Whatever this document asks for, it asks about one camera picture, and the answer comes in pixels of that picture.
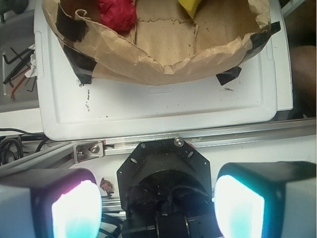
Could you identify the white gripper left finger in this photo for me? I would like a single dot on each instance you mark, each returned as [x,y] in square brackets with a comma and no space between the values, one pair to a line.
[49,203]

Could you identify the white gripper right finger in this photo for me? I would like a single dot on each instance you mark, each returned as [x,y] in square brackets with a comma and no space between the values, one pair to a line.
[267,199]

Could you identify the crumpled white paper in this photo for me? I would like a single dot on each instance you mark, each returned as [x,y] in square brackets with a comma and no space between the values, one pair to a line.
[32,72]

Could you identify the red crumpled paper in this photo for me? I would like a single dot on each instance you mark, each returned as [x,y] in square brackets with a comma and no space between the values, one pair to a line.
[118,15]

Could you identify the black hex key set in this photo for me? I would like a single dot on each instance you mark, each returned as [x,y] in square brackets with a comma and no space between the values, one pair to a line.
[15,65]

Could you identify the brown paper bag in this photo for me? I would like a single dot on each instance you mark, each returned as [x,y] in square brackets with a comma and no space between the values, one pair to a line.
[164,45]

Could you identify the yellow sponge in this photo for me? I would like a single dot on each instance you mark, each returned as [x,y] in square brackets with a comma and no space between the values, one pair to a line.
[190,6]

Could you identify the aluminium frame rail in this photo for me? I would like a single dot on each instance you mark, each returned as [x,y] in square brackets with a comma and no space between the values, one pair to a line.
[288,140]

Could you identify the orange handled tool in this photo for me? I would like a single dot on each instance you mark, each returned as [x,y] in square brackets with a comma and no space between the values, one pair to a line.
[12,96]

